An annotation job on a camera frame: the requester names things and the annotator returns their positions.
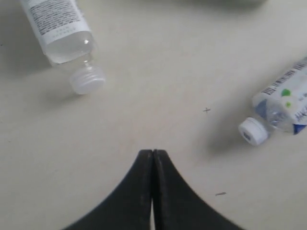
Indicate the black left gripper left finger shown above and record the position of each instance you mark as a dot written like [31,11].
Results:
[128,207]

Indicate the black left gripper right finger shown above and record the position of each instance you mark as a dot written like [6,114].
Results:
[176,205]

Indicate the jasmine tea clear bottle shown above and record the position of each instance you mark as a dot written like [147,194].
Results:
[280,106]

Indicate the clear bottle white text label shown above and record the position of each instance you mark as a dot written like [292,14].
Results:
[66,40]

